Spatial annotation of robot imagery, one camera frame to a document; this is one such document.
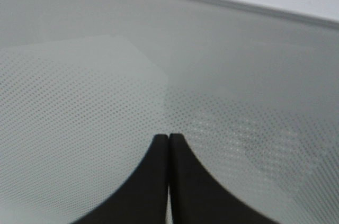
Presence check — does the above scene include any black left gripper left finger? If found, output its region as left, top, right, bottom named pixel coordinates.
left=74, top=134, right=169, bottom=223

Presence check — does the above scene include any white microwave door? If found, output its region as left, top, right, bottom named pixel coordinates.
left=1, top=0, right=338, bottom=223

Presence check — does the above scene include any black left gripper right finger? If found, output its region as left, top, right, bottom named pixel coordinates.
left=169, top=133, right=274, bottom=223

